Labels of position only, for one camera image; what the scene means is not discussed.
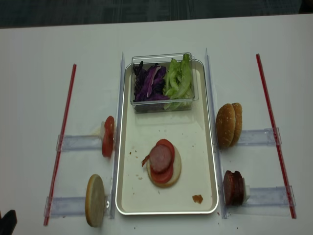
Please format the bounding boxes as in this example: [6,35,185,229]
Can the pink meat slice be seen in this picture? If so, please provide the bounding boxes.
[141,145,172,173]

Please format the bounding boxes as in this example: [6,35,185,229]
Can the upper tomato slice on bun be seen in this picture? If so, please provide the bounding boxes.
[156,139,175,165]

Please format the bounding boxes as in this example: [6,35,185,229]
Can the tomato slice on bun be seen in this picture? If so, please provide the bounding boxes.
[148,164,174,184]
[156,139,175,165]

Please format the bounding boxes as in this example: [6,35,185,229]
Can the green lettuce leaves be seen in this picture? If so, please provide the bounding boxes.
[163,53,194,99]

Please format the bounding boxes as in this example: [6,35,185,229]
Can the standing tomato slices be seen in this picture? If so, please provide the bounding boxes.
[102,116,115,158]

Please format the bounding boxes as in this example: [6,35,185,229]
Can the lower tomato slice on bun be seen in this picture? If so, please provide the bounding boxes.
[148,164,174,184]

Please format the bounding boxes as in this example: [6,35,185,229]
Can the front meat patty slice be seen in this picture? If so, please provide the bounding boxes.
[223,170,236,206]

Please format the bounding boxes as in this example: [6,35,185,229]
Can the meat patty slice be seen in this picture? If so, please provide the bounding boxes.
[232,171,244,206]
[223,170,236,206]

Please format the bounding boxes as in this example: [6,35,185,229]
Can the rear meat patty slice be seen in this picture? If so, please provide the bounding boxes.
[232,171,244,206]

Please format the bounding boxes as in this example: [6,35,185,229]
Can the purple cabbage leaves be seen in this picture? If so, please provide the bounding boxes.
[133,61,169,102]

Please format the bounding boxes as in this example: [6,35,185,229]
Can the clear plastic salad container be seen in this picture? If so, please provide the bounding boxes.
[130,52,199,113]

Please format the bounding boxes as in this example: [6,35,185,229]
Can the bottom bun on tray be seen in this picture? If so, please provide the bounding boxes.
[146,146,181,188]

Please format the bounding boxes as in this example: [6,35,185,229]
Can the cream metal serving tray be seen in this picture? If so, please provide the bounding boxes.
[115,60,219,215]

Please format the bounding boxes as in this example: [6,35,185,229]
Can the sesame bun front right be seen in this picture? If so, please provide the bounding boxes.
[216,103,236,148]

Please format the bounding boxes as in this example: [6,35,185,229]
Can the sesame bun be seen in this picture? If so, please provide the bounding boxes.
[230,103,243,146]
[216,103,236,148]

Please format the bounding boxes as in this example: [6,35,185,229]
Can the sesame bun rear right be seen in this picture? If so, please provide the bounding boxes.
[230,103,243,146]

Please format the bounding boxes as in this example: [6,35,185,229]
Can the orange food scrap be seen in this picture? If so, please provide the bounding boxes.
[192,194,203,204]

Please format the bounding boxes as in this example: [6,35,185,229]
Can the standing bun half left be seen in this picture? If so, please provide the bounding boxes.
[85,174,105,228]

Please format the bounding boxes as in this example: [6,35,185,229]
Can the left red strip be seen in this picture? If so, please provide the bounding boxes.
[44,64,77,227]

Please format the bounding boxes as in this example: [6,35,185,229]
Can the red strip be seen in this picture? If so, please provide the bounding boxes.
[44,64,77,227]
[256,53,297,219]

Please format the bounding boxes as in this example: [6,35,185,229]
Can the white pusher block patty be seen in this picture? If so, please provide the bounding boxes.
[243,178,250,204]

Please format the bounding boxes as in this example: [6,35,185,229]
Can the right red strip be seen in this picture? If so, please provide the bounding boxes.
[256,53,297,219]

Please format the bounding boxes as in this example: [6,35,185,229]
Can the black object at corner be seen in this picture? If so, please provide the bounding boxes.
[0,210,17,235]

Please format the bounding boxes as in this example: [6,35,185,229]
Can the clear rail upper left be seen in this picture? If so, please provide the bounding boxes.
[56,135,102,152]

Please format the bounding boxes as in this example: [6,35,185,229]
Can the clear rail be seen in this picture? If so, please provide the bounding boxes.
[243,186,296,207]
[56,135,102,152]
[236,128,282,146]
[43,195,111,217]

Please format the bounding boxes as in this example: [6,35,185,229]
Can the clear rail upper right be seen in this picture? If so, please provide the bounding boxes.
[236,128,282,146]

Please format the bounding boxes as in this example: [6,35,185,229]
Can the clear rail lower left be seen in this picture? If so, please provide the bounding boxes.
[43,195,111,217]

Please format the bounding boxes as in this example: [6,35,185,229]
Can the clear rail lower right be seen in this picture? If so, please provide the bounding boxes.
[243,186,296,207]

